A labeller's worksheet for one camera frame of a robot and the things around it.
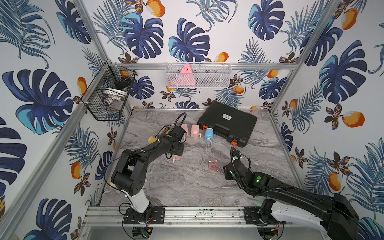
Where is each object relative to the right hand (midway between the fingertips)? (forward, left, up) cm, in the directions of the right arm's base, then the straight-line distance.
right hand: (226, 167), depth 82 cm
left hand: (+13, +29, -2) cm, 31 cm away
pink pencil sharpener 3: (+9, +29, -6) cm, 31 cm away
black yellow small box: (+30, +39, -6) cm, 49 cm away
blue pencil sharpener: (+22, +8, -1) cm, 24 cm away
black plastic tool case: (+31, -11, -3) cm, 33 cm away
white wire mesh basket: (+48, +15, +27) cm, 57 cm away
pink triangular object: (+45, +23, +28) cm, 57 cm away
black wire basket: (+28, +68, +24) cm, 77 cm away
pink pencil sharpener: (+26, +17, -1) cm, 31 cm away
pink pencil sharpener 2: (+28, +24, +2) cm, 37 cm away
